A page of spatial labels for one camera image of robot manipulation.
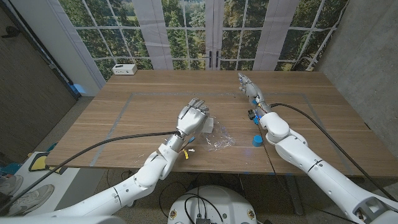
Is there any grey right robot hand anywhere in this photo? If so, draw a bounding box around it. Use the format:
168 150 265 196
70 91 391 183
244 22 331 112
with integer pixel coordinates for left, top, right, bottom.
238 72 266 105

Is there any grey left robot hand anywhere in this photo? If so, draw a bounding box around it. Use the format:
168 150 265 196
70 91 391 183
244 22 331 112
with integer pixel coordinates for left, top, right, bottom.
176 97 210 137

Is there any small white box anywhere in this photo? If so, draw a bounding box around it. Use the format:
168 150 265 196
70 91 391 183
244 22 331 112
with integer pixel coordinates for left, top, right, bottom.
201 116 215 134

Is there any clear plastic wrap sheet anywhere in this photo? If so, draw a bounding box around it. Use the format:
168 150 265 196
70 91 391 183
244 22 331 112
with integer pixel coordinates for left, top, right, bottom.
198 116 238 152

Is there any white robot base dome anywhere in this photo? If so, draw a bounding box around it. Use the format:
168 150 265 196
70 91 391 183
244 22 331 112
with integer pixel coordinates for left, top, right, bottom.
167 184 259 224

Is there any white power strip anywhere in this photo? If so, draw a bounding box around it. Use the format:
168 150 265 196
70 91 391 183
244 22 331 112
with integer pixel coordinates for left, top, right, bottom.
111 63 139 76

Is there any printed window backdrop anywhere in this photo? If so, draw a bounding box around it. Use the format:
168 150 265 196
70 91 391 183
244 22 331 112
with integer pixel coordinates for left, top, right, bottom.
57 0 349 82

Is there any grey table leg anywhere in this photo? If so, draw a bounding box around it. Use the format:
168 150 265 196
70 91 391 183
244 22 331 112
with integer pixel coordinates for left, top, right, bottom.
284 175 305 216

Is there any white mat with yellow patch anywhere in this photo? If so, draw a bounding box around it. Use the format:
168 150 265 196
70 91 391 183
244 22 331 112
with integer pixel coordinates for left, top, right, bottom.
14 151 80 217

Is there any dark wooden door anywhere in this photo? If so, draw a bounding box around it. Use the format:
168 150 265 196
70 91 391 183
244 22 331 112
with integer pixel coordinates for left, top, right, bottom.
0 5 79 158

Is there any white robot chest edge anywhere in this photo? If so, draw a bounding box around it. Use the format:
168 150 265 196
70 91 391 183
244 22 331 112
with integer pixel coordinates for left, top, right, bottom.
0 215 126 224

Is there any grey sneaker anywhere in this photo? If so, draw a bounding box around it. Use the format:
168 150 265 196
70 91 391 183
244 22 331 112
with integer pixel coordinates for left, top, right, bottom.
0 174 24 197
5 184 55 217

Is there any thin braided right arm cable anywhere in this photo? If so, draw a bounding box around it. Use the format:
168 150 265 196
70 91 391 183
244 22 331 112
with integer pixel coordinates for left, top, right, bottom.
257 124 277 179

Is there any black floor cable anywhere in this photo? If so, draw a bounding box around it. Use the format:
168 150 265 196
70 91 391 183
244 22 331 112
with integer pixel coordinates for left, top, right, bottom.
158 181 189 216

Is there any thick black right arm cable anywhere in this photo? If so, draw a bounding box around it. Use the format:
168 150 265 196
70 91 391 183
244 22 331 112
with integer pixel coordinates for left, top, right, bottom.
269 103 398 203

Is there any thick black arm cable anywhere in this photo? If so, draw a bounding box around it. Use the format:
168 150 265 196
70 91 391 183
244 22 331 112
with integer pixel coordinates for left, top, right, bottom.
0 130 183 213
269 103 398 203

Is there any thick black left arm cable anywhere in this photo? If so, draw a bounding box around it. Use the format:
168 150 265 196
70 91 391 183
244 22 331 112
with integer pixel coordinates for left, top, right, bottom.
0 130 183 213

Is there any black door handle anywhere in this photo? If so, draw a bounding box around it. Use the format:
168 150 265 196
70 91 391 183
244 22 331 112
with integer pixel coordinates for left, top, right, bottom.
1 25 22 39

